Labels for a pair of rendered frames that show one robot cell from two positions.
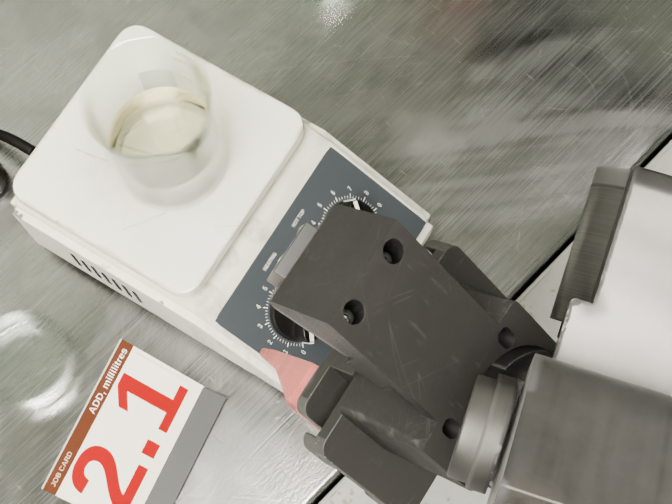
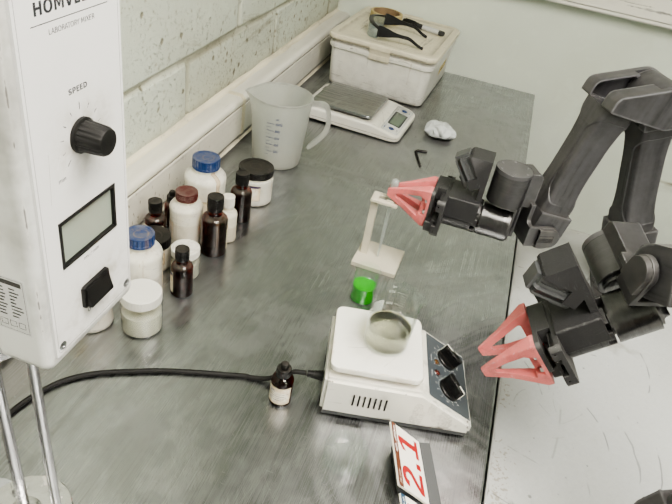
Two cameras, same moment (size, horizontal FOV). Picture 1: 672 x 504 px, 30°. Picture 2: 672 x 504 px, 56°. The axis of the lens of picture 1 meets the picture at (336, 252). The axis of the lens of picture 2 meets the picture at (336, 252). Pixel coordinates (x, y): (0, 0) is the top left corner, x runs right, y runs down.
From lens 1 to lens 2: 0.58 m
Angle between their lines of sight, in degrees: 42
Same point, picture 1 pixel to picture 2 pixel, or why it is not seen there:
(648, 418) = not seen: outside the picture
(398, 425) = (585, 320)
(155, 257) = (402, 372)
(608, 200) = (600, 239)
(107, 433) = (405, 460)
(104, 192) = (368, 357)
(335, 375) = (538, 335)
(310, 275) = (553, 265)
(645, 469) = not seen: outside the picture
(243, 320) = (436, 393)
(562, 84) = (463, 317)
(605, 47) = (467, 304)
